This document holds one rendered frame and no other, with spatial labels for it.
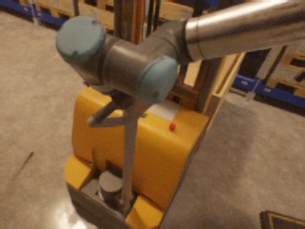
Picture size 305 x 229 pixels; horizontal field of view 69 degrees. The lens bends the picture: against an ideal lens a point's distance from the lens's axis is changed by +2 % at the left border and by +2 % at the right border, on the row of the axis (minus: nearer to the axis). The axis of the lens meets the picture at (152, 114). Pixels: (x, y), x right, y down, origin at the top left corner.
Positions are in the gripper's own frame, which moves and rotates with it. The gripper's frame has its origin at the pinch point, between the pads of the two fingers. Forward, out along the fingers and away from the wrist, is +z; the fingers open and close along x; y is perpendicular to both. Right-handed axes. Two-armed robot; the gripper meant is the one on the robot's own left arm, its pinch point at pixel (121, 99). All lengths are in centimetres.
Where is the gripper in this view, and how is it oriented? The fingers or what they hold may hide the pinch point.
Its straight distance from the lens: 71.0
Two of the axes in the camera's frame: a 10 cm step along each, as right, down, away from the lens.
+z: 0.9, 2.6, 9.6
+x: 6.3, 7.3, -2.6
